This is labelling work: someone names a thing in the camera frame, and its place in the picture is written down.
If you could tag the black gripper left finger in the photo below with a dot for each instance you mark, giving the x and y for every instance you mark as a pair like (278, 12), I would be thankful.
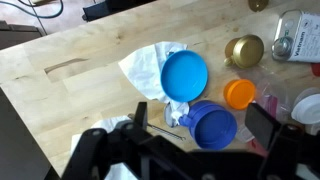
(141, 115)

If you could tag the clear plastic zip bag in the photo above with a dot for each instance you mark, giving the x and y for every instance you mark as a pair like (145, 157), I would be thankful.
(270, 90)

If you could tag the gold metal jar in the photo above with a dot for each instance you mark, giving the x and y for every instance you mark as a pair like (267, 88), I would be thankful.
(248, 50)

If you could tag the crumpled white paper napkin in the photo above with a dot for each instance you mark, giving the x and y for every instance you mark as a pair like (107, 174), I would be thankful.
(143, 68)

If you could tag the light blue plastic bowl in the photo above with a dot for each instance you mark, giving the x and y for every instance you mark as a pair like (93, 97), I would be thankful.
(184, 76)

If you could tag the orange plastic cup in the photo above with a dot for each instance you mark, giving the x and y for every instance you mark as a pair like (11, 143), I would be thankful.
(239, 94)

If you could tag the thin metal skewer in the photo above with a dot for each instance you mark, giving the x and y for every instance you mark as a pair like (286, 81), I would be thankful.
(166, 132)

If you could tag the large white crumpled cloth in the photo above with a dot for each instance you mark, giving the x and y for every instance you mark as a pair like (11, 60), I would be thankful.
(106, 124)

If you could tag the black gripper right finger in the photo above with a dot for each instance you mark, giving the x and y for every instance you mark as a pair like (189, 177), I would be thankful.
(263, 125)

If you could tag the white lidded plastic container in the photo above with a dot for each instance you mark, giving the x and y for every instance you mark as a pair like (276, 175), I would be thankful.
(308, 108)

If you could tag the dark blue plastic cup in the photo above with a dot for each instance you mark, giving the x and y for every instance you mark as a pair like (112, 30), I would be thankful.
(213, 126)

